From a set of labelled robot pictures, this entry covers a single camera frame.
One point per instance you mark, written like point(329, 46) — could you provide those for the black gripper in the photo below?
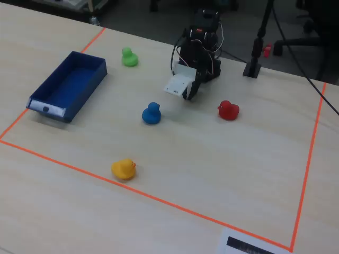
point(195, 85)

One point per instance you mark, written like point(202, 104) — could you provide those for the yellow rubber duck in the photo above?
point(123, 169)

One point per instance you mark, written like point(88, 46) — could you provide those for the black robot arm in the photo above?
point(204, 29)

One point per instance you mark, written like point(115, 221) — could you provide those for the red rubber duck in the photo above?
point(229, 110)

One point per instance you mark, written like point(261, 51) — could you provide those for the blue rubber duck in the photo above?
point(151, 114)

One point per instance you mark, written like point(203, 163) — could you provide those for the green rubber duck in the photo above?
point(129, 58)

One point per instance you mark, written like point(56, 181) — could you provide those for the blue plastic box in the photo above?
point(69, 84)

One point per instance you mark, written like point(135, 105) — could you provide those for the red clamp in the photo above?
point(267, 50)

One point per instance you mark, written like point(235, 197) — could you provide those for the black stand pole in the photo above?
point(260, 31)

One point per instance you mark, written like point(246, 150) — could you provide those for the orange tape border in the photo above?
point(159, 198)

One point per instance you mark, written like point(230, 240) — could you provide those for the black office chair base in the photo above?
point(304, 42)

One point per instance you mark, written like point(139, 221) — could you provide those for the white paper with black bar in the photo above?
point(238, 242)

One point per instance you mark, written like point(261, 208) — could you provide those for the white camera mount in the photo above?
point(178, 83)

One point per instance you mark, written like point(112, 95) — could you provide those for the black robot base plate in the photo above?
point(213, 71)

